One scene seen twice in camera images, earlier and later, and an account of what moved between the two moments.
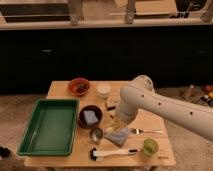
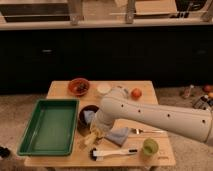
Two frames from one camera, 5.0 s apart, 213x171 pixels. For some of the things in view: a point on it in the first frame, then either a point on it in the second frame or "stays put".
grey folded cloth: x=118 y=136 stays put
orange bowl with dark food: x=79 y=87 stays put
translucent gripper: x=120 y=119 to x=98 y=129
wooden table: x=145 y=144 stays put
